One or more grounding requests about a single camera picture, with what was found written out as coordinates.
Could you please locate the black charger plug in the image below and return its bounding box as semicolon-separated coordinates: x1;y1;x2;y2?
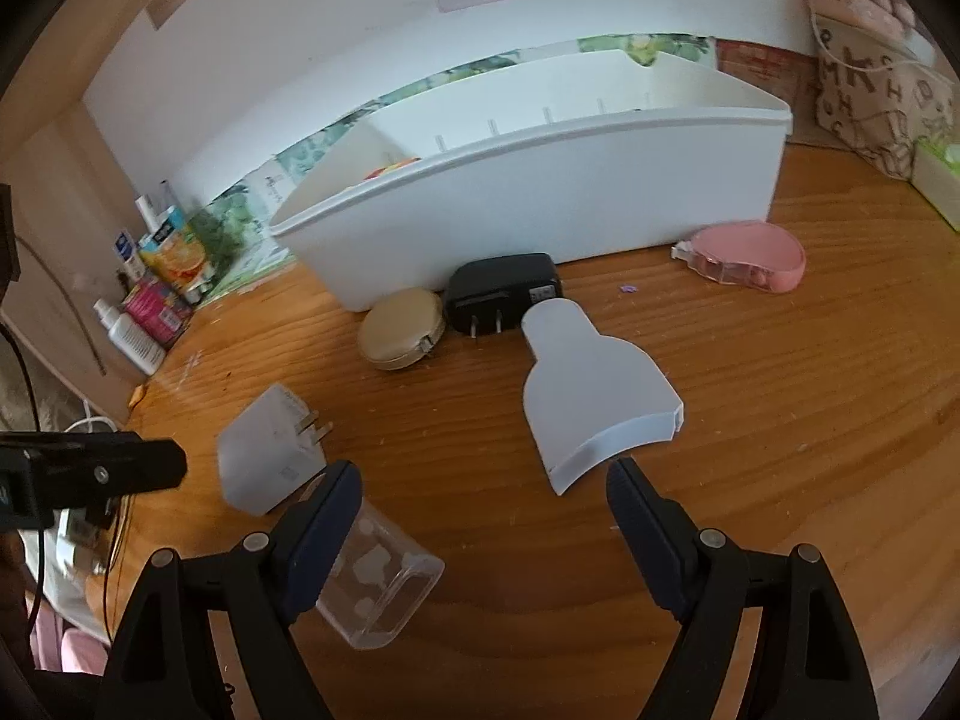
444;253;563;341

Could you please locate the brown cardboard sheet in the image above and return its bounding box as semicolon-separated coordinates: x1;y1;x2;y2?
716;41;818;147

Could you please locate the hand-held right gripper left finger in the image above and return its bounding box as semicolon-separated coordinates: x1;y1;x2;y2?
94;460;365;720

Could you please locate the pink correction tape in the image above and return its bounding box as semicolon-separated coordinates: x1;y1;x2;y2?
671;220;807;295

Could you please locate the white spray bottle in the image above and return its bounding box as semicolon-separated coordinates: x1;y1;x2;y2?
94;298;167;377

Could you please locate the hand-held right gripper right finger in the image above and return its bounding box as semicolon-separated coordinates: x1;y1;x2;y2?
606;457;880;720

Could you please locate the pink patterned box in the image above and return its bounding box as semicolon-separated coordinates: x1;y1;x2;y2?
806;0;920;38

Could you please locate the brown patterned paper bag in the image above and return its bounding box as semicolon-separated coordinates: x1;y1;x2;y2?
814;15;955;182

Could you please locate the black cable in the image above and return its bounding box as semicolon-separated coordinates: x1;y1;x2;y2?
0;322;47;616

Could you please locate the white cardboard box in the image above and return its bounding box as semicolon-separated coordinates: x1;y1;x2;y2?
246;165;301;220

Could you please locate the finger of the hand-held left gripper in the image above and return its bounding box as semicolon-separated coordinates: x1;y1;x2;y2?
0;431;188;502

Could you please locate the blue white small carton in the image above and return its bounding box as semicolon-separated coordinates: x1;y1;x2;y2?
112;234;147;282

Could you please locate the clear tape patch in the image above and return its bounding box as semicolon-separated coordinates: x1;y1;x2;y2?
146;0;200;31

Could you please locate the green tissue pack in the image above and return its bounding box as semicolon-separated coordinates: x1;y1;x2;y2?
911;136;960;232

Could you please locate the white plastic nozzle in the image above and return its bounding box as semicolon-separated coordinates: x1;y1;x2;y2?
520;300;685;497

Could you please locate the pink snack packet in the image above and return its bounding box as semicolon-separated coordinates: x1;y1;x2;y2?
122;277;194;350

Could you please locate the wooden shelf unit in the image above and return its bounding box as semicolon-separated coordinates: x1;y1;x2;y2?
0;0;211;428

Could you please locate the orange juice carton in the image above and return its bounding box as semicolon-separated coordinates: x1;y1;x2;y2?
139;210;213;305

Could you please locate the white charger plug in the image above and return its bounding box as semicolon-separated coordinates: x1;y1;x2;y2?
216;382;335;517

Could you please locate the clear plastic cup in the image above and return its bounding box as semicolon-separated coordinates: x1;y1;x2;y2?
315;502;445;651

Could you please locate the beige round tape measure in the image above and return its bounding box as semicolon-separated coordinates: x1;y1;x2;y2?
358;287;447;372

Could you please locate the white plastic storage bin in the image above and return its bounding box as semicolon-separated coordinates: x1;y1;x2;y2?
268;49;794;314

